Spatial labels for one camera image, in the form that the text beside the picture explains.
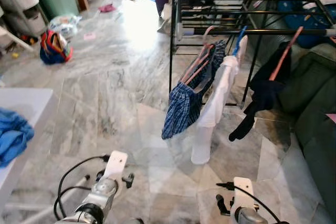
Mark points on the bright blue cloth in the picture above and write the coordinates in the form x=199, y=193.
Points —
x=11, y=135

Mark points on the blue plastic container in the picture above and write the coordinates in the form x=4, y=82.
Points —
x=299, y=9

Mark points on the black metal drying rack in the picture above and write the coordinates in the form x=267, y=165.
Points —
x=210, y=31

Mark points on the blue plaid garment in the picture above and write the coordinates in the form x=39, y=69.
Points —
x=181, y=108

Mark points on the white shirt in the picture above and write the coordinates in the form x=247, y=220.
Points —
x=212, y=103

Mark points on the dark green sofa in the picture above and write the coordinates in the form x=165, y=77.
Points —
x=315, y=103

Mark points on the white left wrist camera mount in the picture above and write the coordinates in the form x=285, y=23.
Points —
x=115, y=163

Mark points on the small pink cloth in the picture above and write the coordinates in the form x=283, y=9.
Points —
x=107, y=8

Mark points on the blue clothes hanger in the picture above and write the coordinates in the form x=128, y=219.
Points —
x=240, y=38

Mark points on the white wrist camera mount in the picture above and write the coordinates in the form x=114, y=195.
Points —
x=242, y=190
x=115, y=163

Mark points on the dark navy garment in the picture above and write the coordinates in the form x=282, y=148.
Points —
x=262, y=93

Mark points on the blue and red bag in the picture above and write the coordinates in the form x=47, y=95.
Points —
x=55, y=48

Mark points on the pink plastic clothes hanger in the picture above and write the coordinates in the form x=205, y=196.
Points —
x=202, y=59

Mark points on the white plastic bag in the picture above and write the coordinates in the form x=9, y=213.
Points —
x=65, y=23

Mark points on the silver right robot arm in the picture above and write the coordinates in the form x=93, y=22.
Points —
x=247, y=216

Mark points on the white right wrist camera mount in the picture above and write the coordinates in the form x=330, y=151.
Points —
x=242, y=190

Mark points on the pink paper slip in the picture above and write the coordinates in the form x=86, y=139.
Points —
x=90, y=36

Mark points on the red clothes hanger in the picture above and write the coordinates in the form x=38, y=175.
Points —
x=286, y=53

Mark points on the white storage shelf unit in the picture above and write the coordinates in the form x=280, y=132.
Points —
x=18, y=3

